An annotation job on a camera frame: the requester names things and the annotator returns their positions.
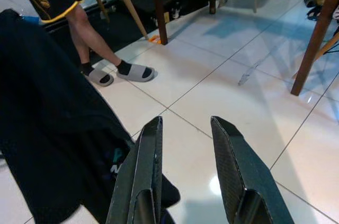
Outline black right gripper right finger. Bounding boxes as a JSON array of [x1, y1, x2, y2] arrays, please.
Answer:
[[210, 115, 295, 224]]

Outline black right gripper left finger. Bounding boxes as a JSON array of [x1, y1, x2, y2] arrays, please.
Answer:
[[105, 115, 164, 224]]

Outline black knit garment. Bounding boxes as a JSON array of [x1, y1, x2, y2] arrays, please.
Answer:
[[0, 8, 181, 224]]

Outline grey slide sandal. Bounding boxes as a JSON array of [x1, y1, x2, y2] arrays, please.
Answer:
[[116, 61, 156, 83], [84, 61, 115, 87]]

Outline person in black shorts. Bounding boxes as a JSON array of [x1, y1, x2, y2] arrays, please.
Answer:
[[10, 0, 156, 87]]

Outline dark brown wooden table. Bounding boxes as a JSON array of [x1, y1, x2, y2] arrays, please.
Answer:
[[147, 0, 339, 97]]

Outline black green shoes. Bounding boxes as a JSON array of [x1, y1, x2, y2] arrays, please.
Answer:
[[303, 0, 329, 22]]

